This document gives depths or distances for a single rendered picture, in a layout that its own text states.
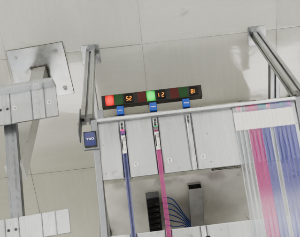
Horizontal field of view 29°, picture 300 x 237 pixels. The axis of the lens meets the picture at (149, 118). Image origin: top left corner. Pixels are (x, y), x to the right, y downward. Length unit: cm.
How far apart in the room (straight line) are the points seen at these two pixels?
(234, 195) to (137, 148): 52
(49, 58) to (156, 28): 49
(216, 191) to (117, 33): 83
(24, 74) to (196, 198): 98
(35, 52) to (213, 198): 100
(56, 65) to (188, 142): 92
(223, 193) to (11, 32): 113
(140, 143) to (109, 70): 79
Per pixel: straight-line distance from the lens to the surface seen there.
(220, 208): 231
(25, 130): 211
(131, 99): 198
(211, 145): 194
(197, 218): 226
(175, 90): 199
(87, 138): 190
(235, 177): 224
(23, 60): 265
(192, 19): 260
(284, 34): 271
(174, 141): 193
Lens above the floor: 246
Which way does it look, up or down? 63 degrees down
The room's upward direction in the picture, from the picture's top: 171 degrees clockwise
